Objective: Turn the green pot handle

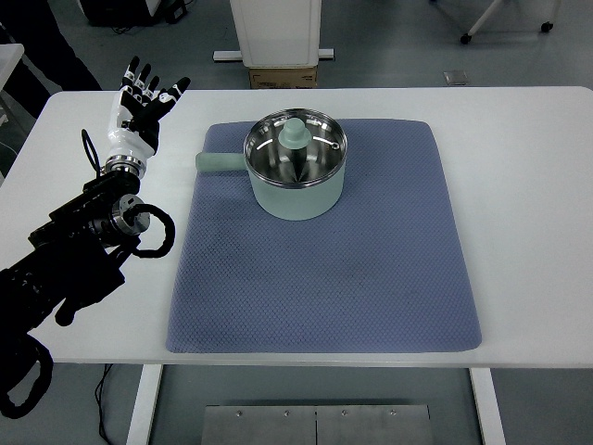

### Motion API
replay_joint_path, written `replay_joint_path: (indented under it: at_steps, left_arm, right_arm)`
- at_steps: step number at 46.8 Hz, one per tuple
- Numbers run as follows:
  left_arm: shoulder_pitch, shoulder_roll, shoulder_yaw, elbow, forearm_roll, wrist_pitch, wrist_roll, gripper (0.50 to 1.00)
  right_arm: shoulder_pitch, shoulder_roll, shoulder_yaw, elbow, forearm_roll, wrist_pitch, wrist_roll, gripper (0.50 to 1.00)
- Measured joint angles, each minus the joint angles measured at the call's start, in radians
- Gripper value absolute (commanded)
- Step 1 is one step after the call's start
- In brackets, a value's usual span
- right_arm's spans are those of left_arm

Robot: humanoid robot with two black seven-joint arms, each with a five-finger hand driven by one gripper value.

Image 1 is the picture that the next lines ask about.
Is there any black floor cable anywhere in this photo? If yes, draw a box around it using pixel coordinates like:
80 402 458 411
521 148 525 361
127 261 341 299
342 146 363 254
95 364 115 445

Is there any blue quilted mat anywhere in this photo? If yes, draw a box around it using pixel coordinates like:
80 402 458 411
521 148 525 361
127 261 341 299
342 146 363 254
165 119 482 355

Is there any black equipment case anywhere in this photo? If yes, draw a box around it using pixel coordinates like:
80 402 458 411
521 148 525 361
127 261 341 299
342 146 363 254
82 0 189 27

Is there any white side table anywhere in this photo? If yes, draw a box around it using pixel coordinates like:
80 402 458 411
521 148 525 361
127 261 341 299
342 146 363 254
0 43 25 126

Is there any glass lid with green knob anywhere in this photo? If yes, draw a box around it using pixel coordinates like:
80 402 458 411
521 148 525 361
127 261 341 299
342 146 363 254
243 108 348 187

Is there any brown cardboard box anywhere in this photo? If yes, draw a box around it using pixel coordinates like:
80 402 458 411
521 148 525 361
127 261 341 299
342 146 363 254
247 65 319 90

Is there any white frame with black casters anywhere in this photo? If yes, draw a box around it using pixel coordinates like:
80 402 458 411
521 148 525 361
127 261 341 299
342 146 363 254
458 0 555 45

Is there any green pot with handle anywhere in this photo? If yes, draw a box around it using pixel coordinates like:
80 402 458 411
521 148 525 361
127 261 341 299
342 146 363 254
194 108 348 222

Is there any white table leg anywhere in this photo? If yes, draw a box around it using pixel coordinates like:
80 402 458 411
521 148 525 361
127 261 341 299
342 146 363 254
125 364 164 445
468 366 507 445

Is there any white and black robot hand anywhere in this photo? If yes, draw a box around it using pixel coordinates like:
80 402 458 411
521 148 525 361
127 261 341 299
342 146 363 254
106 56 192 161

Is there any white pedestal cabinet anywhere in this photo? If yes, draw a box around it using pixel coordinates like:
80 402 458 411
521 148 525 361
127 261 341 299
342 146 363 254
212 0 334 70

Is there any person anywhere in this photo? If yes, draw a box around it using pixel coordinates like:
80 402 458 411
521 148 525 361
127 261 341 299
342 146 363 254
0 0 104 93

